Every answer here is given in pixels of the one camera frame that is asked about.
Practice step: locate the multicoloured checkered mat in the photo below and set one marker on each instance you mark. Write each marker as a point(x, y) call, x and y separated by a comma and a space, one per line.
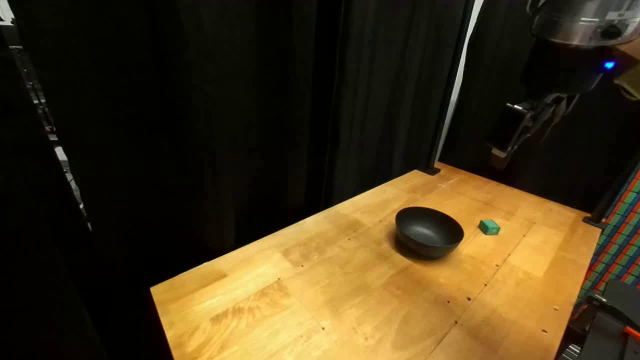
point(617, 245)

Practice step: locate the black bowl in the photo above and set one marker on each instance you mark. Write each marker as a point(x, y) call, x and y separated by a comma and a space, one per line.
point(429, 232)

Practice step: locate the black frame post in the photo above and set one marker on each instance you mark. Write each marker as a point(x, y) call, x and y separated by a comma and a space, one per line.
point(449, 100)
point(612, 195)

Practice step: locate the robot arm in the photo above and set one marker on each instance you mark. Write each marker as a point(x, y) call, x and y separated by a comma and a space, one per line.
point(580, 20)

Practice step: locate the black curtain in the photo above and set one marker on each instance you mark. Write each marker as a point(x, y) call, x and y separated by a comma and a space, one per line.
point(560, 165)
point(225, 115)

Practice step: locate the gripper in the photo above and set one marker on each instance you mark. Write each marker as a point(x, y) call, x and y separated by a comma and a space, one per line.
point(560, 67)

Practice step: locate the grey equipment with orange clip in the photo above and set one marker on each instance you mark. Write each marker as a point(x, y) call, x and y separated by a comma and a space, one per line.
point(607, 325)

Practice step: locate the green block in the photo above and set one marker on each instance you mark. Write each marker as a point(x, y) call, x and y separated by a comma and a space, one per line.
point(489, 227)

